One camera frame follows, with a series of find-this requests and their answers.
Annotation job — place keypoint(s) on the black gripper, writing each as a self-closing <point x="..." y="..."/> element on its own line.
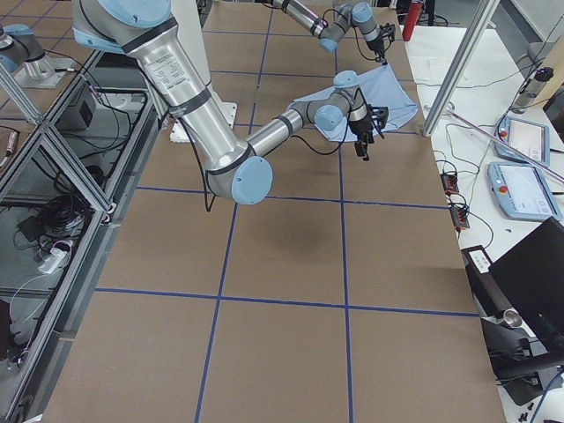
<point x="360" y="128"/>
<point x="378" y="47"/>

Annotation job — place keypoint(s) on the light blue t-shirt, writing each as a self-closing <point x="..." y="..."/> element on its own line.
<point x="381" y="89"/>

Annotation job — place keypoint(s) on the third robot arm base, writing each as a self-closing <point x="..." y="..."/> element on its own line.
<point x="26" y="60"/>

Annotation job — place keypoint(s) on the red cylinder bottle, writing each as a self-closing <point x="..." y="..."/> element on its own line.
<point x="411" y="19"/>

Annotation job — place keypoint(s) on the orange black terminal board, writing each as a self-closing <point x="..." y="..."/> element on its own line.
<point x="449" y="183"/>

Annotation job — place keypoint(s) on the near blue teach pendant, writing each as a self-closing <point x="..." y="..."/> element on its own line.
<point x="522" y="192"/>

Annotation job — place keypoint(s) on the blue teach pendant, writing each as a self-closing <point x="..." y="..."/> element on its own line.
<point x="522" y="192"/>
<point x="529" y="138"/>

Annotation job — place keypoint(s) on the far blue teach pendant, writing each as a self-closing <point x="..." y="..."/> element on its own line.
<point x="529" y="138"/>

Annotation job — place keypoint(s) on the black laptop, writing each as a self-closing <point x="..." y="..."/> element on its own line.
<point x="530" y="275"/>

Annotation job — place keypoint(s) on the black monitor stand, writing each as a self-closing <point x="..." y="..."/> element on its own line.
<point x="511" y="349"/>

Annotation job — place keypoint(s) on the grey electronics box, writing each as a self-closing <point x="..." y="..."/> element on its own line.
<point x="79" y="112"/>

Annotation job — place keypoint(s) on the white power strip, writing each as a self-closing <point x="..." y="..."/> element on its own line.
<point x="53" y="261"/>

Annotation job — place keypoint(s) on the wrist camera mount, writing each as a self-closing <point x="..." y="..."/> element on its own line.
<point x="388" y="32"/>
<point x="379" y="117"/>

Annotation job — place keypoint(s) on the aluminium frame post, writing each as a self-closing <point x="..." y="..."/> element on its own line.
<point x="470" y="41"/>

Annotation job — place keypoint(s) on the aluminium frame rail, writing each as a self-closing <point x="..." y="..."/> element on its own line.
<point x="64" y="189"/>

